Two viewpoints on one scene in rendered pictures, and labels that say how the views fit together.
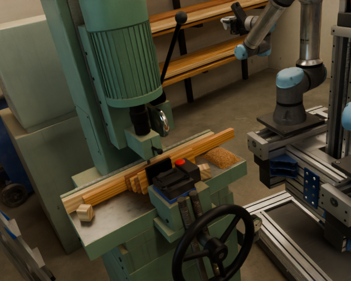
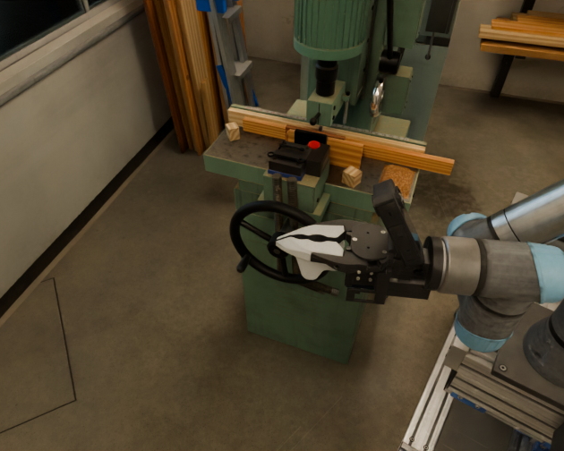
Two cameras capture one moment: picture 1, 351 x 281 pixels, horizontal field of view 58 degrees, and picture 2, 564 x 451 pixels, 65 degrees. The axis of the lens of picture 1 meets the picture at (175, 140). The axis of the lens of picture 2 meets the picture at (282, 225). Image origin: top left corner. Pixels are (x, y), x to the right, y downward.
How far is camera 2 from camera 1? 67 cm
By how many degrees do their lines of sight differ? 42
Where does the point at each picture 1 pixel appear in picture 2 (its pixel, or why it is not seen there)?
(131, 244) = (243, 185)
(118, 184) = (278, 129)
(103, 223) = (233, 150)
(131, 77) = (309, 21)
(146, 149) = (311, 112)
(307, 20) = not seen: outside the picture
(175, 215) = (268, 186)
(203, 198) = (303, 193)
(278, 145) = not seen: hidden behind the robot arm
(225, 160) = not seen: hidden behind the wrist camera
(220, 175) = (364, 193)
